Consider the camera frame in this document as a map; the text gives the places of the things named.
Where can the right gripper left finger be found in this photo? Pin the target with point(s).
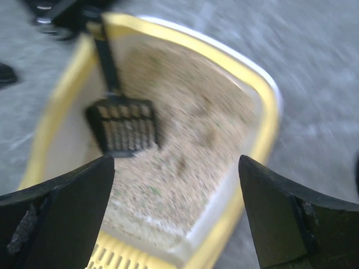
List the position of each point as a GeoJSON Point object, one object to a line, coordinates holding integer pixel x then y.
{"type": "Point", "coordinates": [55, 224]}

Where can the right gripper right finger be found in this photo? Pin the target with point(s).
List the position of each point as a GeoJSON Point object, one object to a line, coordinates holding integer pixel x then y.
{"type": "Point", "coordinates": [293, 226]}

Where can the black litter scoop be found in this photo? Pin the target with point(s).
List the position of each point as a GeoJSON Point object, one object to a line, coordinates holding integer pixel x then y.
{"type": "Point", "coordinates": [121, 126]}

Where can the yellow litter box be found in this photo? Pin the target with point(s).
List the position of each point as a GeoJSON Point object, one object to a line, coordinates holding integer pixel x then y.
{"type": "Point", "coordinates": [61, 139]}

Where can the cat litter pellets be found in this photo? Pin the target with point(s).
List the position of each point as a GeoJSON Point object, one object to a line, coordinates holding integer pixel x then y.
{"type": "Point", "coordinates": [204, 118]}

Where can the black flat box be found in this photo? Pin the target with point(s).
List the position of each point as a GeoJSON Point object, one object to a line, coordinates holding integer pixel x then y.
{"type": "Point", "coordinates": [61, 19]}

